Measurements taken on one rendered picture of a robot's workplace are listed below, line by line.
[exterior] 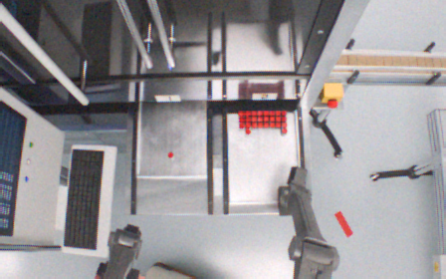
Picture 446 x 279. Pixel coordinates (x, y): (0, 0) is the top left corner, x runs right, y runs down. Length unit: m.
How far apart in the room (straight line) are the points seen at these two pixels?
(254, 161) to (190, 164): 0.24
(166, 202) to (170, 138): 0.24
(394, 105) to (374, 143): 0.30
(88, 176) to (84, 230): 0.21
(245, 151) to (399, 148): 1.34
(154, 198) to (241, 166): 0.34
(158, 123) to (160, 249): 1.02
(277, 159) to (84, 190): 0.76
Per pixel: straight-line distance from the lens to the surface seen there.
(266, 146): 1.61
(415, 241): 2.69
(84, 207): 1.72
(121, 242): 1.10
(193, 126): 1.63
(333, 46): 1.17
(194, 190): 1.58
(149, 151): 1.63
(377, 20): 3.00
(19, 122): 1.44
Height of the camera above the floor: 2.44
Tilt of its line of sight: 75 degrees down
